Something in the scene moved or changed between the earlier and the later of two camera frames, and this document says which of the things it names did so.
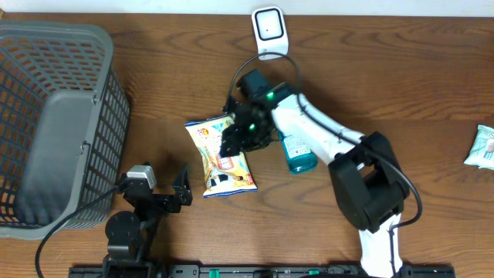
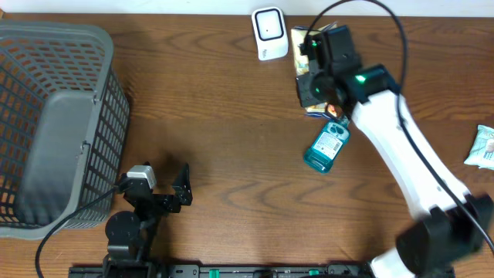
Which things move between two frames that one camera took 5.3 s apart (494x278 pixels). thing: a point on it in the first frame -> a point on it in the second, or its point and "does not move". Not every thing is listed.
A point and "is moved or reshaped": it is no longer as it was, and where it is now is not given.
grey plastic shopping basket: x=64 y=124 does not move
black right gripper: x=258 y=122 -> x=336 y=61
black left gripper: x=182 y=191 does not move
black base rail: x=375 y=268 does not move
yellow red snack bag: x=223 y=175 -> x=300 y=36
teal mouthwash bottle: x=300 y=157 is moved or reshaped
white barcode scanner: x=271 y=32 does not move
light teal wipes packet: x=482 y=152 does not move
